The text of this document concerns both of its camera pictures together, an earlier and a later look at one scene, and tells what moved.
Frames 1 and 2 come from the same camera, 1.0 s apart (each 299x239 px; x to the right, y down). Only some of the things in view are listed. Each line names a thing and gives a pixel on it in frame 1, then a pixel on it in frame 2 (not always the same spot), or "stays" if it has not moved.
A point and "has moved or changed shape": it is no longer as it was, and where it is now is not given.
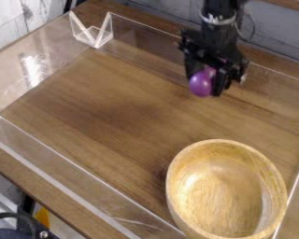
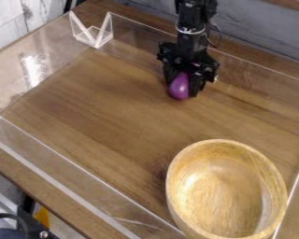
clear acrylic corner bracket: x=94 y=35 stays
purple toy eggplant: x=201 y=82 has moved or changed shape
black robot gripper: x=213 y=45 to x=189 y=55
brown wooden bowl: x=228 y=190 stays
